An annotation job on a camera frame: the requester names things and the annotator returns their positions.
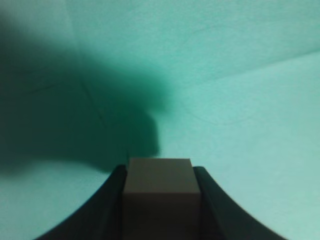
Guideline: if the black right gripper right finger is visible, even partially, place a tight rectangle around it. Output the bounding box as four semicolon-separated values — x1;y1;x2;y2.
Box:
193;166;284;240

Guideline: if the green cloth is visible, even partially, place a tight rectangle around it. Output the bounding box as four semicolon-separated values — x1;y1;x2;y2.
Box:
0;0;320;240

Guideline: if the pink cube placed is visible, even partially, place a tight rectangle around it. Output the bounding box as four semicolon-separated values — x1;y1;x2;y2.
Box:
122;158;202;240

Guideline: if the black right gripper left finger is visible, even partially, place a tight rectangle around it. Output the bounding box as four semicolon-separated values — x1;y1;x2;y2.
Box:
37;165;127;240

